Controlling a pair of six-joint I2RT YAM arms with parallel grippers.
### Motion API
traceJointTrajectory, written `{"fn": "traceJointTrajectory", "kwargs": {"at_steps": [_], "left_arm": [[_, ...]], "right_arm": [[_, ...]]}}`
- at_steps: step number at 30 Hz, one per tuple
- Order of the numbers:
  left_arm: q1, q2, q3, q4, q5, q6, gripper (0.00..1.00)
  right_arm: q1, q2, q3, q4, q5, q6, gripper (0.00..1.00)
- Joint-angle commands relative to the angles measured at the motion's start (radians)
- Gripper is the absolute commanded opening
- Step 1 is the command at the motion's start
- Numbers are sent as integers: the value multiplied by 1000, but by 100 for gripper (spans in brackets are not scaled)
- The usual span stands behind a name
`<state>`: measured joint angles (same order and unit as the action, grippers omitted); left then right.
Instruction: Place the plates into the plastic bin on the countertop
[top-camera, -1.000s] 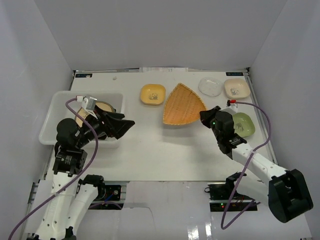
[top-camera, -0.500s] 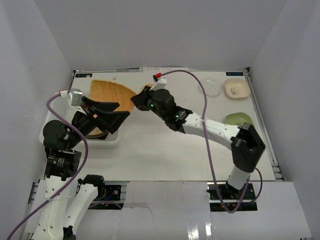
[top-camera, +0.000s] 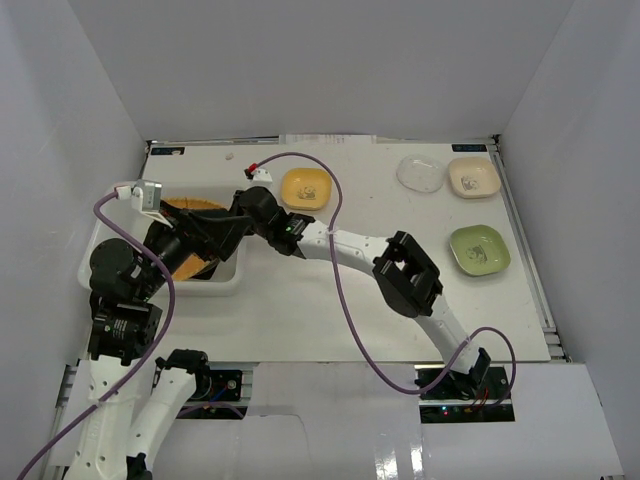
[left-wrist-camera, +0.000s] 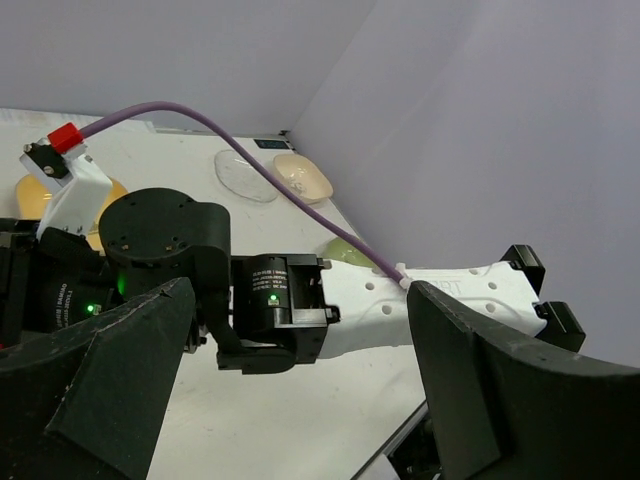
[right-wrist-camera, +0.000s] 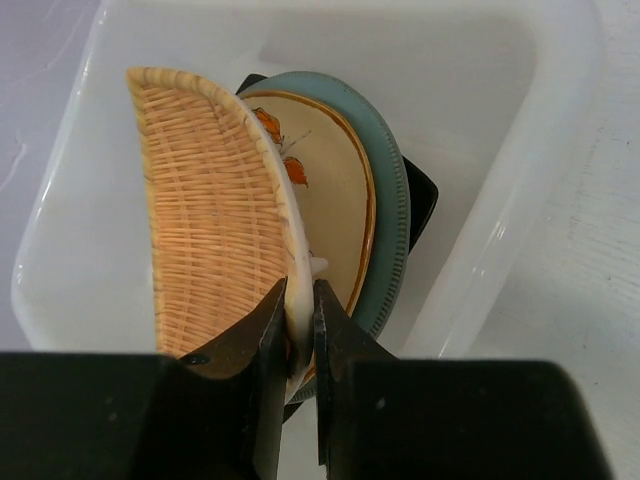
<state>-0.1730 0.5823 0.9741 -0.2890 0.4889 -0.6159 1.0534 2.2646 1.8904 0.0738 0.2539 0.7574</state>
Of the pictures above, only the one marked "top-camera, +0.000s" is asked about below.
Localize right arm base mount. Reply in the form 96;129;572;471
418;367;516;425

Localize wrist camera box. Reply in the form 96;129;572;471
244;163;273;188
114;179;171;227

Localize yellow square panda dish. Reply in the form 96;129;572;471
280;168;333;211

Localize white plastic bin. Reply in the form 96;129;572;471
77;181;246;297

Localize clear glass small dish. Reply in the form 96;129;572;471
396;154;445;193

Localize woven bamboo triangular tray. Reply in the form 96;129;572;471
164;197;224;282

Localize papers at table back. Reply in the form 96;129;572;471
279;134;377;145

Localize cream square panda dish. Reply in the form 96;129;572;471
448;157;502;199

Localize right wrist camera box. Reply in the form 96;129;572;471
244;163;273;188

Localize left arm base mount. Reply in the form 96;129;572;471
189;369;243;408

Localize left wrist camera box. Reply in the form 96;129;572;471
114;179;171;227

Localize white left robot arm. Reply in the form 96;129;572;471
66;204;251;479

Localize green square panda dish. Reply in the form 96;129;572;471
449;224;511;277

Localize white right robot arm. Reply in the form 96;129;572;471
232;186;491;399

